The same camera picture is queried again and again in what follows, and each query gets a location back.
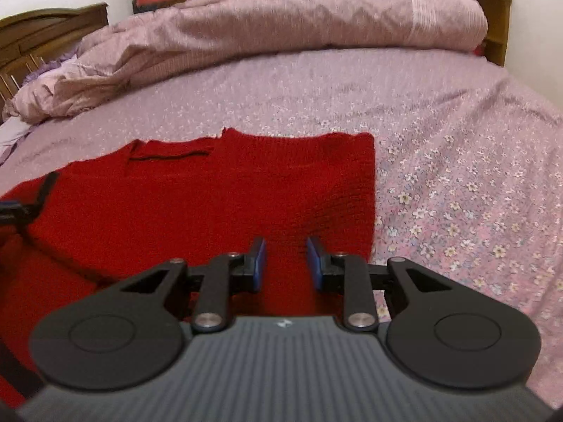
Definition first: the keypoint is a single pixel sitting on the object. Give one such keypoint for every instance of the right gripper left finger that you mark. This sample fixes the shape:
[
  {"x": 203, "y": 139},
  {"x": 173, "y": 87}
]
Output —
[{"x": 135, "y": 330}]

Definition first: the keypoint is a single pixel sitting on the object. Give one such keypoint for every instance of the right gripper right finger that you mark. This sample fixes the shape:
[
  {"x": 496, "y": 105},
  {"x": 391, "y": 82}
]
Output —
[{"x": 438, "y": 330}]

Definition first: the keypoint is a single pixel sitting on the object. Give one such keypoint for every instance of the red knit cardigan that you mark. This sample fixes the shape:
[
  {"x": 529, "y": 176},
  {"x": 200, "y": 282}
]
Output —
[{"x": 99, "y": 221}]

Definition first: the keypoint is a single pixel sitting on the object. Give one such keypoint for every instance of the purple white pillow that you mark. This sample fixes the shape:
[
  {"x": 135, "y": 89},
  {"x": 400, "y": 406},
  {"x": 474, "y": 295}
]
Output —
[{"x": 15, "y": 130}]

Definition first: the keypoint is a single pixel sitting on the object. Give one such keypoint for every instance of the pink floral bed sheet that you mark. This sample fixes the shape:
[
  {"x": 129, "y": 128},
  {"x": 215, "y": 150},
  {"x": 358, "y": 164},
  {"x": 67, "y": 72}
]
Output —
[{"x": 468, "y": 160}]

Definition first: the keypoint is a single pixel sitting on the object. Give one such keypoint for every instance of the brown wooden headboard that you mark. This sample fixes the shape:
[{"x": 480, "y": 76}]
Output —
[{"x": 31, "y": 39}]

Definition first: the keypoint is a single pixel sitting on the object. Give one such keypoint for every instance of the pink crumpled duvet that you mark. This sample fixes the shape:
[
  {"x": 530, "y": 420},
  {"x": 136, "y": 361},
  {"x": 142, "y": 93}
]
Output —
[{"x": 150, "y": 47}]

